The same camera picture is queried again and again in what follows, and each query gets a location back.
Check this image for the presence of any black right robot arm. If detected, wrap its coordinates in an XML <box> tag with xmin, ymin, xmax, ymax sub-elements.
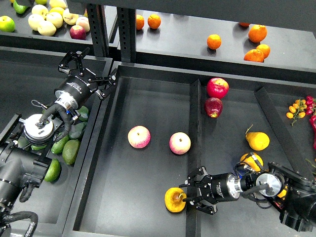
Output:
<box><xmin>180</xmin><ymin>153</ymin><xmax>316</xmax><ymax>232</ymax></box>

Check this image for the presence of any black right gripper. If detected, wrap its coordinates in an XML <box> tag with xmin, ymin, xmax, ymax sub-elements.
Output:
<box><xmin>179</xmin><ymin>166</ymin><xmax>240</xmax><ymax>215</ymax></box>

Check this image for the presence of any pale yellow pear centre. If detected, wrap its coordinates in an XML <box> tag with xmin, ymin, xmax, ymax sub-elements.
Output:
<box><xmin>46</xmin><ymin>12</ymin><xmax>64</xmax><ymax>29</ymax></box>

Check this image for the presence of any orange on shelf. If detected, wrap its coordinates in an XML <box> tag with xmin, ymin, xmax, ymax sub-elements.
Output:
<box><xmin>147</xmin><ymin>14</ymin><xmax>161</xmax><ymax>29</ymax></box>
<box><xmin>206</xmin><ymin>34</ymin><xmax>222</xmax><ymax>50</ymax></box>

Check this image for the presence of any red chili pepper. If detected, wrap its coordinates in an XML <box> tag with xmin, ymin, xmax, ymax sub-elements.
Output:
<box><xmin>309</xmin><ymin>115</ymin><xmax>316</xmax><ymax>150</ymax></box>

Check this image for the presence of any orange on shelf left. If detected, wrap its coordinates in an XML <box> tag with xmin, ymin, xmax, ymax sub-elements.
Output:
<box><xmin>147</xmin><ymin>14</ymin><xmax>161</xmax><ymax>29</ymax></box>

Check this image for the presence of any orange small right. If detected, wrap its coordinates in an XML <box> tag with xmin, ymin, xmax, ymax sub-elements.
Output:
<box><xmin>256</xmin><ymin>44</ymin><xmax>271</xmax><ymax>59</ymax></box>

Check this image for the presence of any orange front right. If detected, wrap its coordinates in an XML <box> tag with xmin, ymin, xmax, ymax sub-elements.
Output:
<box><xmin>244</xmin><ymin>49</ymin><xmax>265</xmax><ymax>62</ymax></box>

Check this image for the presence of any green pear top left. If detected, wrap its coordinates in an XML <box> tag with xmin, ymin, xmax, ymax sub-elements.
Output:
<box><xmin>13</xmin><ymin>1</ymin><xmax>29</xmax><ymax>14</ymax></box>

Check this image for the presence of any orange cut by post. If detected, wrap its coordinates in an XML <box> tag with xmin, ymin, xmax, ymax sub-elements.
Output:
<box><xmin>136</xmin><ymin>14</ymin><xmax>145</xmax><ymax>30</ymax></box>

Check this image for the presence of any orange cherry tomato bunch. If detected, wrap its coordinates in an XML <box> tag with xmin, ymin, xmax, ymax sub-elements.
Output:
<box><xmin>286</xmin><ymin>99</ymin><xmax>307</xmax><ymax>126</ymax></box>

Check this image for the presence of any pale yellow pear left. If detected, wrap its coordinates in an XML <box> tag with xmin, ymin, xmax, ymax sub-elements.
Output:
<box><xmin>28</xmin><ymin>14</ymin><xmax>44</xmax><ymax>31</ymax></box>

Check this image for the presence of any pink apple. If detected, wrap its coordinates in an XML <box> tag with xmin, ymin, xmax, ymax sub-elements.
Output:
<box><xmin>127</xmin><ymin>125</ymin><xmax>151</xmax><ymax>149</ymax></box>
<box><xmin>169</xmin><ymin>132</ymin><xmax>191</xmax><ymax>155</ymax></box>

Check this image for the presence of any green apple on shelf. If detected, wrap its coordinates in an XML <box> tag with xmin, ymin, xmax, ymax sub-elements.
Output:
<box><xmin>0</xmin><ymin>15</ymin><xmax>15</xmax><ymax>33</ymax></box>

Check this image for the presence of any black shelf post left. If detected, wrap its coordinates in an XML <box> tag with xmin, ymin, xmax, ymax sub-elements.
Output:
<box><xmin>87</xmin><ymin>3</ymin><xmax>109</xmax><ymax>57</ymax></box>

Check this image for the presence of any pink apple left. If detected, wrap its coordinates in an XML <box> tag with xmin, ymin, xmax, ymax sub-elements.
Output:
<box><xmin>127</xmin><ymin>125</ymin><xmax>151</xmax><ymax>149</ymax></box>

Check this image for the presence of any black centre bin divider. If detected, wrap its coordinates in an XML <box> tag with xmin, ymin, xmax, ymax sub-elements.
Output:
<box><xmin>186</xmin><ymin>80</ymin><xmax>200</xmax><ymax>237</ymax></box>

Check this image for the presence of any pink apple right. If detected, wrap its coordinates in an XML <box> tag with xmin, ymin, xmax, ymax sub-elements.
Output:
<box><xmin>169</xmin><ymin>132</ymin><xmax>191</xmax><ymax>155</ymax></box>

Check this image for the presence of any green avocado under arm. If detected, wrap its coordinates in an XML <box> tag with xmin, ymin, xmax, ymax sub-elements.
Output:
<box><xmin>51</xmin><ymin>135</ymin><xmax>69</xmax><ymax>154</ymax></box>

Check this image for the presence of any pale pink peach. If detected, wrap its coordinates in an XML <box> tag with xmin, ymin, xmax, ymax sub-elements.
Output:
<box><xmin>76</xmin><ymin>16</ymin><xmax>90</xmax><ymax>33</ymax></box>

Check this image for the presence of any pale yellow pear front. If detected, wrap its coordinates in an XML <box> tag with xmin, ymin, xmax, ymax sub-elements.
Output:
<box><xmin>38</xmin><ymin>20</ymin><xmax>57</xmax><ymax>36</ymax></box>

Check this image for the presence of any dark red apple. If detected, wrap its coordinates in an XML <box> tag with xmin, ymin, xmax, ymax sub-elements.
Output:
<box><xmin>204</xmin><ymin>97</ymin><xmax>223</xmax><ymax>118</ymax></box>

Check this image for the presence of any bright red apple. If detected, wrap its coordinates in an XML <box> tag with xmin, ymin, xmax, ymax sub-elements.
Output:
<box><xmin>206</xmin><ymin>78</ymin><xmax>229</xmax><ymax>99</ymax></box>

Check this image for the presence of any pale yellow pear right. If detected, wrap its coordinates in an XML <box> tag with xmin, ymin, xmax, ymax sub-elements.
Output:
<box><xmin>62</xmin><ymin>8</ymin><xmax>79</xmax><ymax>26</ymax></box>

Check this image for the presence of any pale yellow pear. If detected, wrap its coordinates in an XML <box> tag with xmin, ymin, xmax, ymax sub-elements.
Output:
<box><xmin>46</xmin><ymin>12</ymin><xmax>64</xmax><ymax>29</ymax></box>
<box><xmin>38</xmin><ymin>20</ymin><xmax>57</xmax><ymax>36</ymax></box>
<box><xmin>32</xmin><ymin>4</ymin><xmax>49</xmax><ymax>18</ymax></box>
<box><xmin>28</xmin><ymin>14</ymin><xmax>44</xmax><ymax>31</ymax></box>
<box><xmin>62</xmin><ymin>8</ymin><xmax>79</xmax><ymax>26</ymax></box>

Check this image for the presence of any yellow pear top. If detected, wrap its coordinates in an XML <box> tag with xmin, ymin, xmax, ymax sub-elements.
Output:
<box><xmin>245</xmin><ymin>125</ymin><xmax>270</xmax><ymax>151</ymax></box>

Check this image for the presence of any black shelf post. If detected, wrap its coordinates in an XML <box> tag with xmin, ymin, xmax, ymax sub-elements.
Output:
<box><xmin>117</xmin><ymin>7</ymin><xmax>136</xmax><ymax>63</ymax></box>
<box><xmin>87</xmin><ymin>3</ymin><xmax>109</xmax><ymax>57</ymax></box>

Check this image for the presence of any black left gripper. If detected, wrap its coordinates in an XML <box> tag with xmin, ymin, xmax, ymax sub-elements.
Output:
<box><xmin>54</xmin><ymin>47</ymin><xmax>117</xmax><ymax>110</ymax></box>

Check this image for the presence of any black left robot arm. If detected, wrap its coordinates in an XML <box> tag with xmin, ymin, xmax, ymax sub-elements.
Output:
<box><xmin>0</xmin><ymin>48</ymin><xmax>117</xmax><ymax>237</ymax></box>

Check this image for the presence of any pale yellow pear back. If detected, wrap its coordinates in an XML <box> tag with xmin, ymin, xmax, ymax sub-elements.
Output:
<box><xmin>32</xmin><ymin>4</ymin><xmax>49</xmax><ymax>18</ymax></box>

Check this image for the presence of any red apple on shelf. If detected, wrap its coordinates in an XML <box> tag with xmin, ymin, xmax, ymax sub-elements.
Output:
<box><xmin>70</xmin><ymin>25</ymin><xmax>86</xmax><ymax>40</ymax></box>

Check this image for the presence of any orange on shelf centre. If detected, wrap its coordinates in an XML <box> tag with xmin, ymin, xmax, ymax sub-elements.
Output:
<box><xmin>206</xmin><ymin>34</ymin><xmax>222</xmax><ymax>50</ymax></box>

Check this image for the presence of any black shelf post right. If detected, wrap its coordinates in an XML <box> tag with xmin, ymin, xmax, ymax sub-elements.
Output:
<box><xmin>117</xmin><ymin>7</ymin><xmax>136</xmax><ymax>63</ymax></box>

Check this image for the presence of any dark green avocado left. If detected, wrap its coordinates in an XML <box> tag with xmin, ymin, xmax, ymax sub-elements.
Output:
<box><xmin>62</xmin><ymin>139</ymin><xmax>80</xmax><ymax>165</ymax></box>

